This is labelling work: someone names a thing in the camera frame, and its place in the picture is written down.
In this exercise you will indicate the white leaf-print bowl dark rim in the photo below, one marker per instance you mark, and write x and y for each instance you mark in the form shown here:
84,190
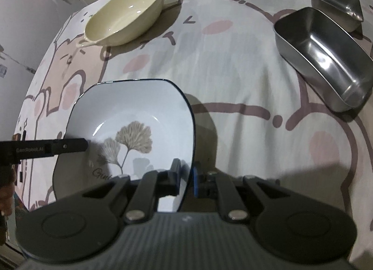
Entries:
131,107

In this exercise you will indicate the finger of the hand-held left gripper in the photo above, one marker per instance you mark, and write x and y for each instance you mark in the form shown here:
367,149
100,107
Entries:
67,146

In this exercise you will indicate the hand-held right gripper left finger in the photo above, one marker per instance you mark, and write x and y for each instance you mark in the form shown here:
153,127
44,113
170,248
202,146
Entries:
172,179

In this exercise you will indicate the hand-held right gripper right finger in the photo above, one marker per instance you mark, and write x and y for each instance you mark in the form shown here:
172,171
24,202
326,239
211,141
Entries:
195,182

